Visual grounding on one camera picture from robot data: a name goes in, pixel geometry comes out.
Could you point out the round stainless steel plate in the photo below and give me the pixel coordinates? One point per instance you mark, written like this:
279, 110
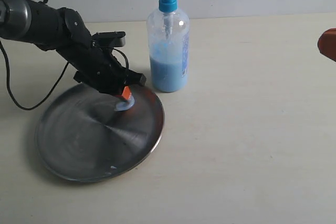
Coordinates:
83, 137

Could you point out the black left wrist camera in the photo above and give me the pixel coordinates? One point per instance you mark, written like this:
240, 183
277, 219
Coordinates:
113, 39

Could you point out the blue pump soap bottle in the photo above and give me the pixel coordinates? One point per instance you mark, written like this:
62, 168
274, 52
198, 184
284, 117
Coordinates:
168, 30

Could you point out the blue soap blob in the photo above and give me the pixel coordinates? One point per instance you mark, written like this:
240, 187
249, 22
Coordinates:
123, 105

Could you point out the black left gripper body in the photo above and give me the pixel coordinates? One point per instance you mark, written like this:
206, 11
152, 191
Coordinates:
99, 69

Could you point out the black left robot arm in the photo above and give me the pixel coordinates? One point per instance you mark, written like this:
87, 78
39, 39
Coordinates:
64, 31

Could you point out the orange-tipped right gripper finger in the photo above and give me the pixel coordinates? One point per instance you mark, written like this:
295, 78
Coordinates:
327, 44

